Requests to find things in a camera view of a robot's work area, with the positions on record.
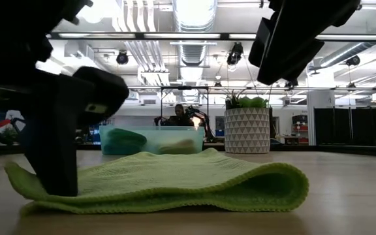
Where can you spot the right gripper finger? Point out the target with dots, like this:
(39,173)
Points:
(279,65)
(308,55)

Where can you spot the person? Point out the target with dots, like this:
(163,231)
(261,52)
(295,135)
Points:
(179,117)

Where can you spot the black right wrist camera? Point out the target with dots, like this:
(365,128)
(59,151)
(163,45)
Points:
(260,42)

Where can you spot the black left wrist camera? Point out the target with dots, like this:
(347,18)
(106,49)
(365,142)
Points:
(104,94)

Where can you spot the teal microfiber towel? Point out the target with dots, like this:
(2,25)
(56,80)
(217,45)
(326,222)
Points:
(119,149)

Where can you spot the lime green microfiber towel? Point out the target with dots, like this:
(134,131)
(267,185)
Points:
(175,182)

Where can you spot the white column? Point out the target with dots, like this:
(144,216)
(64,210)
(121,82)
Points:
(320,114)

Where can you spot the plant in patterned pot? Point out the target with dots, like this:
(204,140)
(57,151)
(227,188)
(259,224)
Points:
(246,130)

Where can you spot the black partition panels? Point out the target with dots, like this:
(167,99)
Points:
(338,125)

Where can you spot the black hanging spotlight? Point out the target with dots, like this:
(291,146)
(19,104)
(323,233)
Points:
(292,84)
(353,60)
(234,55)
(122,58)

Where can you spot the translucent teal plastic bin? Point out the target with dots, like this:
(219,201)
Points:
(162,134)

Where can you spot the silver air duct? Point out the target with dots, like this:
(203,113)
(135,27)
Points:
(194,19)

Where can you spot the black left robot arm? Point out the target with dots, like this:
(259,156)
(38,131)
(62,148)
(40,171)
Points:
(11,32)

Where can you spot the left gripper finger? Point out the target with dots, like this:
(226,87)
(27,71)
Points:
(36,156)
(65,156)

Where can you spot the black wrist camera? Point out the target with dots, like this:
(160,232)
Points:
(260,42)
(104,94)

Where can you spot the black background robot arm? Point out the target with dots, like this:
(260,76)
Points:
(204,122)

